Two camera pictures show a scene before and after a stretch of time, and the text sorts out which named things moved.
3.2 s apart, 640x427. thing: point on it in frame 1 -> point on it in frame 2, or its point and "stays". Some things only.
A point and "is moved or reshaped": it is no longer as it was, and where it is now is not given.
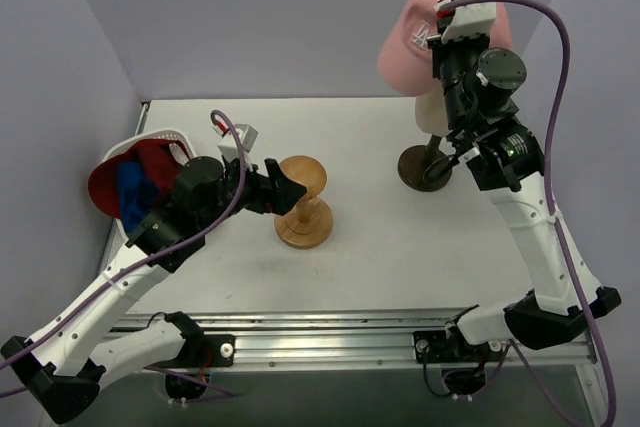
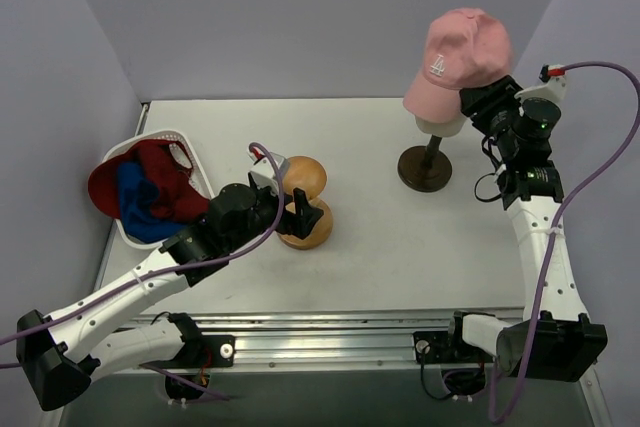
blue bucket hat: (138, 197) stays
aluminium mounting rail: (365, 339) stays
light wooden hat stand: (309, 220) stays
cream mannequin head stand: (427, 167) stays
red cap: (103, 182) stays
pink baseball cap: (405, 56) is moved or reshaped
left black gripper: (270, 187) -> (293, 215)
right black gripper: (451, 54) -> (486, 98)
